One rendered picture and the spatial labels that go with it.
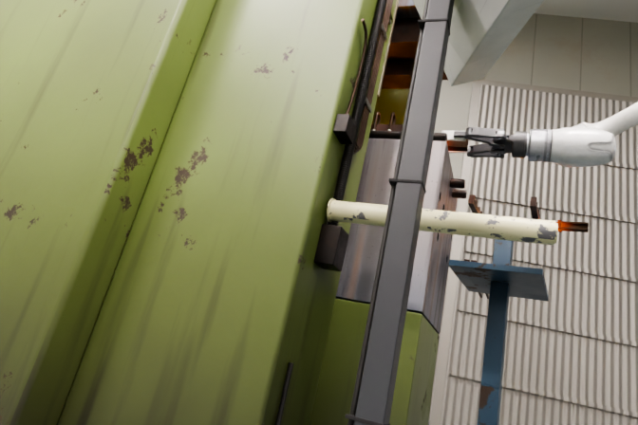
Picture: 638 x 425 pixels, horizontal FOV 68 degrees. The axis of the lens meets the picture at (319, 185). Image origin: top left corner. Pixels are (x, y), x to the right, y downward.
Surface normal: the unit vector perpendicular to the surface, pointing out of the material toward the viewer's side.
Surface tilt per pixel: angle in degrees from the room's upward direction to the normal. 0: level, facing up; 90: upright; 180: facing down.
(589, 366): 90
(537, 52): 90
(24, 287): 90
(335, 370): 90
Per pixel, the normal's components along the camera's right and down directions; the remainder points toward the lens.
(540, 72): -0.11, -0.37
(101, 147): -0.32, -0.40
